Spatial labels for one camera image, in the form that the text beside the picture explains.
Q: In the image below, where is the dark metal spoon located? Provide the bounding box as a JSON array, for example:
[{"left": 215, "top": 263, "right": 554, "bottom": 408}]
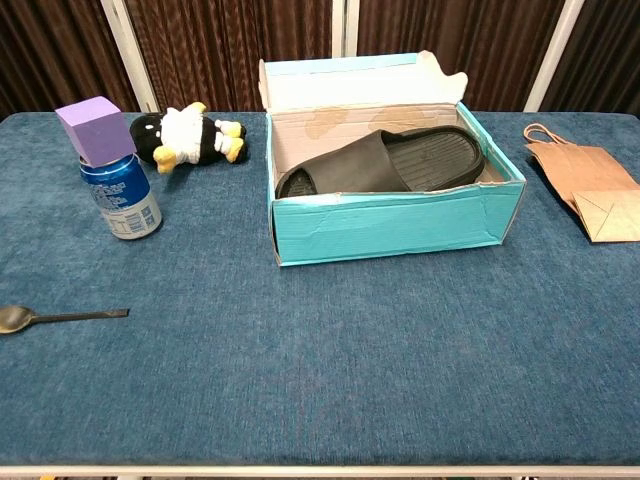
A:
[{"left": 0, "top": 305, "right": 131, "bottom": 335}]

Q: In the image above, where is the white frame post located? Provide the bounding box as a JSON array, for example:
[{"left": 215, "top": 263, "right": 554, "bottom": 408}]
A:
[
  {"left": 523, "top": 0, "right": 586, "bottom": 113},
  {"left": 99, "top": 0, "right": 157, "bottom": 114},
  {"left": 331, "top": 0, "right": 360, "bottom": 58}
]

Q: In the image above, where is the black rubber slipper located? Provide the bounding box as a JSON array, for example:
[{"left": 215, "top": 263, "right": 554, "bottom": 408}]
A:
[{"left": 275, "top": 125, "right": 487, "bottom": 199}]

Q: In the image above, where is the blue drink can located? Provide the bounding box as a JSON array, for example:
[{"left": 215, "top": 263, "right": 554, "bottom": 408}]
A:
[{"left": 79, "top": 152, "right": 164, "bottom": 241}]

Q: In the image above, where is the dark brown curtain panel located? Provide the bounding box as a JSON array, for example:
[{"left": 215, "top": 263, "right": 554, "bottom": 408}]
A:
[
  {"left": 356, "top": 0, "right": 566, "bottom": 112},
  {"left": 0, "top": 0, "right": 137, "bottom": 121},
  {"left": 542, "top": 0, "right": 640, "bottom": 117},
  {"left": 124, "top": 0, "right": 335, "bottom": 113}
]

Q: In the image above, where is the blue table cloth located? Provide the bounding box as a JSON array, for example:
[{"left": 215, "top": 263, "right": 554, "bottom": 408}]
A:
[{"left": 0, "top": 110, "right": 640, "bottom": 467}]

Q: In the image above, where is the brown paper bag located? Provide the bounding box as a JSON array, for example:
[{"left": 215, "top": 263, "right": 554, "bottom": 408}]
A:
[{"left": 523, "top": 123, "right": 640, "bottom": 244}]

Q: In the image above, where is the light blue shoe box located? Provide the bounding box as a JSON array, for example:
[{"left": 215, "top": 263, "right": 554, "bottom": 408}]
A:
[{"left": 258, "top": 49, "right": 528, "bottom": 267}]

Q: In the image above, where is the black white penguin plush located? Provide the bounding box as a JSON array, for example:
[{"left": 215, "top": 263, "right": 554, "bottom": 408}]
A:
[{"left": 129, "top": 101, "right": 250, "bottom": 175}]

